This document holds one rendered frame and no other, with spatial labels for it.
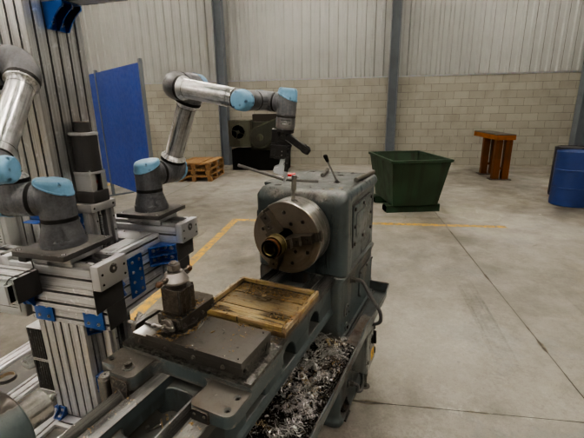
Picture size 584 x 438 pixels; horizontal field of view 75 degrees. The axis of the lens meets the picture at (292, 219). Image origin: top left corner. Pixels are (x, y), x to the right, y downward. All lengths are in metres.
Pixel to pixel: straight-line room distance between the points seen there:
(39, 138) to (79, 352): 0.92
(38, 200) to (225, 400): 0.89
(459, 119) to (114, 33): 10.32
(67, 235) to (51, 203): 0.11
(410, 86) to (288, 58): 3.51
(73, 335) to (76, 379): 0.24
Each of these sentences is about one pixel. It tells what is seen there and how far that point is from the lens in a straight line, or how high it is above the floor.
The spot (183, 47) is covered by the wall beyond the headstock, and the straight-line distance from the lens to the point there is 12.62.
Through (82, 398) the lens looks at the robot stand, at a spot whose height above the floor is 0.34.
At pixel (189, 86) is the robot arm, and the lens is 1.62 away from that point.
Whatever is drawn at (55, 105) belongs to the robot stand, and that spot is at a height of 1.63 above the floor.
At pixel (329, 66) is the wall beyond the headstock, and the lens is 11.57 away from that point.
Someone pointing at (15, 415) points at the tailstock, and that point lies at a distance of 0.84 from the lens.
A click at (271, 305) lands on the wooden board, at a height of 0.89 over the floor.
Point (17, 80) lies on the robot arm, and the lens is 1.42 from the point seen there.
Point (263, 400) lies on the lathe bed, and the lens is 1.35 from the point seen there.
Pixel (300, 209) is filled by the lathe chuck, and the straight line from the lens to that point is 1.54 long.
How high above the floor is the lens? 1.60
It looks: 16 degrees down
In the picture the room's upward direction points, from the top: 1 degrees counter-clockwise
